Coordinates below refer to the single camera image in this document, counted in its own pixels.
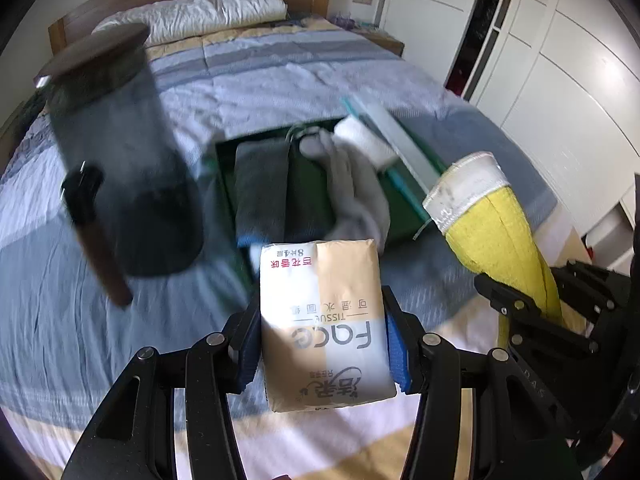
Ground striped bed blanket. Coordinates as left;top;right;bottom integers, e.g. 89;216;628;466
0;15;588;480

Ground clear tray lid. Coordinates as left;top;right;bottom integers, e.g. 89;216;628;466
342;97;448;241

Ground white pillow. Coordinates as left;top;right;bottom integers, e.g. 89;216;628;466
92;0;288;46

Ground white rolled cloth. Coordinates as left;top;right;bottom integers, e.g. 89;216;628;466
332;116;401;171

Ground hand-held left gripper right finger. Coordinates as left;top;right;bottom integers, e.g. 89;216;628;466
382;285;576;480

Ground dark grey folded cloth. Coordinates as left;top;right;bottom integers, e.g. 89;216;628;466
234;140;291;248

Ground white wardrobe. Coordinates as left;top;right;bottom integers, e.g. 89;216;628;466
375;0;640;271

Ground beige tissue packet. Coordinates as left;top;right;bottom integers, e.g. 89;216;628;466
260;239;398;413

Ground dark glass jar with handle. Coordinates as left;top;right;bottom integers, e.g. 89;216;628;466
34;22;205;308

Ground wooden nightstand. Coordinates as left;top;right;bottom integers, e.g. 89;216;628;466
360;25;405;57

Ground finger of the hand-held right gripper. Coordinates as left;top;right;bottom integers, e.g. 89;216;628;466
550;260;632;311
474;272;599;359

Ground grey socks pair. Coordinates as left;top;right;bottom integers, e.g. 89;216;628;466
297;127;393;253

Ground yellow glove with white cuff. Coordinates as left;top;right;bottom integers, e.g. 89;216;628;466
421;151;563;356

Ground green tray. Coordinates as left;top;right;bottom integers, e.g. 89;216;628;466
214;110;448;291

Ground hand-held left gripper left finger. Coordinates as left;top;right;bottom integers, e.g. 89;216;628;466
60;300;263;480

